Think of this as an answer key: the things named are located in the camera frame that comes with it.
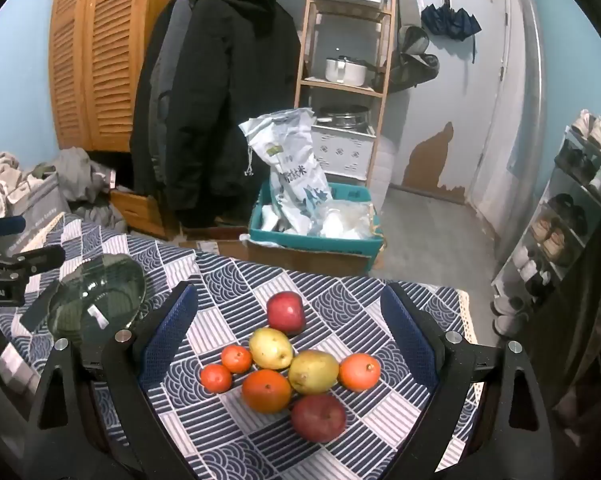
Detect white cooking pot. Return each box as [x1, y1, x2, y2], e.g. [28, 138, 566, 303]
[324, 56, 377, 87]

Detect dark blue umbrella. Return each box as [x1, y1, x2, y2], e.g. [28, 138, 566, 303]
[421, 2, 482, 63]

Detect green hanging bag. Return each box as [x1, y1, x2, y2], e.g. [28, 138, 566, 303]
[375, 25, 441, 93]

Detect large orange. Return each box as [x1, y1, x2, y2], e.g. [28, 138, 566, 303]
[241, 369, 293, 415]

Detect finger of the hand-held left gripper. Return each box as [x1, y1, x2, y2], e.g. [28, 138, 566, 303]
[0, 216, 26, 242]
[0, 245, 66, 278]

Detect teal box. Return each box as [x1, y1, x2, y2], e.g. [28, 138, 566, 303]
[248, 180, 385, 257]

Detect white plastic basket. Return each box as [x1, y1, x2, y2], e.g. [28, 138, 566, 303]
[311, 125, 378, 181]

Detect pale door with peeling paint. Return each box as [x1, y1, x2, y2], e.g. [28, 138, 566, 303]
[387, 0, 512, 207]

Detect grey jacket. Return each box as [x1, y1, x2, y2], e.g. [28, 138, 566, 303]
[148, 0, 197, 116]

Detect red apple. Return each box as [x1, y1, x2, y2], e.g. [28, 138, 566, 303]
[266, 291, 307, 337]
[290, 394, 347, 444]

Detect grey fabric bag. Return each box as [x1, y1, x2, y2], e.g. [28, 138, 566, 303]
[0, 170, 72, 257]

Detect green-brown pear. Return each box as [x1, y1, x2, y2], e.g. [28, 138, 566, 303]
[288, 350, 340, 395]

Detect clear glass bowl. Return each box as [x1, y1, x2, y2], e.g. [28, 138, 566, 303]
[48, 254, 147, 343]

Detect medium orange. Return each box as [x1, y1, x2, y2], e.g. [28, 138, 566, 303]
[338, 353, 382, 392]

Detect grey vertical pipe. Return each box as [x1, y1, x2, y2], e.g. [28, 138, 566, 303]
[513, 0, 548, 256]

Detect wooden drawer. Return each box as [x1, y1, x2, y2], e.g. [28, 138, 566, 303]
[109, 187, 168, 239]

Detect white shoe rack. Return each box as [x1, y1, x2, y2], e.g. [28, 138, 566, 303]
[490, 110, 601, 337]

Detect grey crumpled clothing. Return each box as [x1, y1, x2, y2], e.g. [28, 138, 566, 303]
[55, 147, 127, 233]

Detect steel pot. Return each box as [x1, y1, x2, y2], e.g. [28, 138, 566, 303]
[316, 105, 371, 130]

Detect white rice bag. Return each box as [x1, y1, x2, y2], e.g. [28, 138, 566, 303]
[239, 107, 333, 234]

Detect wooden shelf rack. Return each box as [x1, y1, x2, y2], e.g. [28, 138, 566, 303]
[294, 0, 398, 188]

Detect rows of shoes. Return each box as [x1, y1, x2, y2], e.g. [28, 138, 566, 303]
[493, 110, 601, 336]

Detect small tangerine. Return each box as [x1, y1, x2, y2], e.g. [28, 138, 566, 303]
[199, 363, 233, 394]
[221, 345, 254, 374]

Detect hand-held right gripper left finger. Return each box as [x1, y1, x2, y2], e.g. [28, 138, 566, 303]
[23, 281, 201, 480]

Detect black hooded coat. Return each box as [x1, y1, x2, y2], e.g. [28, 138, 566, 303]
[130, 0, 303, 227]

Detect wooden louvered wardrobe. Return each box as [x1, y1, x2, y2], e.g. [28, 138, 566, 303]
[48, 0, 191, 153]

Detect blue patterned tablecloth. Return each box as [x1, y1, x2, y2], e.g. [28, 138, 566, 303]
[0, 212, 486, 480]

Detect cardboard box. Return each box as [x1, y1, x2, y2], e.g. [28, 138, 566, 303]
[180, 232, 381, 277]

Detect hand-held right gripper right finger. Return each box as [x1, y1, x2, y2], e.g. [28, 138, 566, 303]
[375, 281, 553, 480]

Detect clear plastic bags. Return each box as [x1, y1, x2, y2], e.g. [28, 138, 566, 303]
[320, 200, 377, 239]

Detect yellow apple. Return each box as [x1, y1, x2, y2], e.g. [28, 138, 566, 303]
[249, 327, 294, 371]

